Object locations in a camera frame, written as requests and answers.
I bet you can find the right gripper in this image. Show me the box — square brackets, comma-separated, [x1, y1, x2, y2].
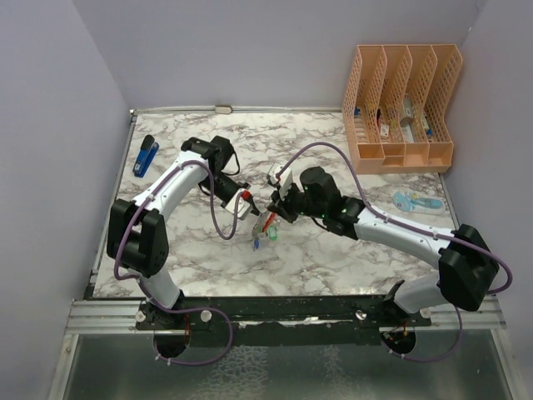
[267, 180, 326, 224]

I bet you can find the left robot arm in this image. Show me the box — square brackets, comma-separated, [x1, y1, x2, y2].
[107, 136, 260, 329]

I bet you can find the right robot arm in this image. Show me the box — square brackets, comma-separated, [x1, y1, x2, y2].
[267, 164, 499, 326]

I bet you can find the green tag key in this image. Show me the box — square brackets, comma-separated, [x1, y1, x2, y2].
[267, 222, 278, 241]

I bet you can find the light blue packaged item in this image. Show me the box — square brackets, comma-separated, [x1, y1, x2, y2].
[392, 191, 446, 215]

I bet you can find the white table edge clip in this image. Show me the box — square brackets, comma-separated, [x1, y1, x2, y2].
[214, 105, 233, 114]

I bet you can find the peach plastic file organizer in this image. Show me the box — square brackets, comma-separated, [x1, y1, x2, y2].
[341, 44, 463, 174]

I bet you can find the blue stapler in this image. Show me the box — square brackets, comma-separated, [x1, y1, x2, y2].
[132, 135, 159, 178]

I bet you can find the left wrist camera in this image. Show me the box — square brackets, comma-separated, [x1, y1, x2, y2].
[223, 188, 257, 220]

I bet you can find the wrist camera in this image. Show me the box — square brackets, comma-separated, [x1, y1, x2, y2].
[267, 163, 293, 200]
[223, 188, 257, 220]

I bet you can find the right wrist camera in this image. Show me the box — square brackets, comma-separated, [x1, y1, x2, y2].
[267, 163, 293, 200]

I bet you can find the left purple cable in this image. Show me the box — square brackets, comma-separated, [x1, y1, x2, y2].
[112, 160, 251, 367]

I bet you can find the purple cable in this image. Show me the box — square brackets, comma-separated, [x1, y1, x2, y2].
[278, 142, 514, 363]
[112, 160, 251, 367]

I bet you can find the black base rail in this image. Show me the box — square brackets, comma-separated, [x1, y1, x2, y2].
[136, 295, 431, 348]

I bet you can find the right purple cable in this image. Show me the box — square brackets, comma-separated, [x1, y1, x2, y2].
[278, 142, 514, 363]

